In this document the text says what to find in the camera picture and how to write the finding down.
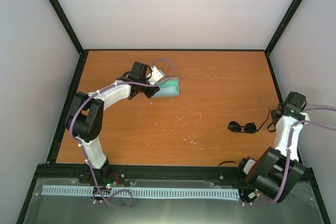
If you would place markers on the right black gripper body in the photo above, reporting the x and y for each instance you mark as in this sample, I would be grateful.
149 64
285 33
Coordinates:
274 118

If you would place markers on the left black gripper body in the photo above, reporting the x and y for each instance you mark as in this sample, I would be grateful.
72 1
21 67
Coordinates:
148 93

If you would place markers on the grey glasses case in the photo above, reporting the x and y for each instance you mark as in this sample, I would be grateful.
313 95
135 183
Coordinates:
174 81

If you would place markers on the black sunglasses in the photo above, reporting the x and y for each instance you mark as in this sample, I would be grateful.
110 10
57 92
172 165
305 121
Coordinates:
249 128

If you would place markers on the light blue cleaning cloth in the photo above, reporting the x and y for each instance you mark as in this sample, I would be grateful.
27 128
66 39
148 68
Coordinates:
172 91

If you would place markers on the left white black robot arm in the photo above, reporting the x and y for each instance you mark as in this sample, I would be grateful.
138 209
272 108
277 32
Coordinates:
85 116

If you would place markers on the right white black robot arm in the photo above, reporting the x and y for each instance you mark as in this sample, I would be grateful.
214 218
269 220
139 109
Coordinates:
276 172

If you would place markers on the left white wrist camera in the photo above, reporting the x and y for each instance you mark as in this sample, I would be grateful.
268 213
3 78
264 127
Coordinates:
155 76

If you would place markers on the light blue cable duct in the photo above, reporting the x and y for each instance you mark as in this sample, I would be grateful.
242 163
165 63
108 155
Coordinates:
147 193

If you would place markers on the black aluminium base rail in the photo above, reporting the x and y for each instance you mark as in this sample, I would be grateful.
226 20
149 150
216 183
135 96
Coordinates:
224 176

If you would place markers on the right black frame post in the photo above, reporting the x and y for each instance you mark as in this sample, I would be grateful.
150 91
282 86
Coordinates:
289 14

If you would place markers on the black frame post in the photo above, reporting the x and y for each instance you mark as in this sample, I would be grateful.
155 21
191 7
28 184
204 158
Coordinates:
289 14
66 25

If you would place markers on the left black frame post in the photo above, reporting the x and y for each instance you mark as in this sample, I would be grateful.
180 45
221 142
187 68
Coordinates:
66 25

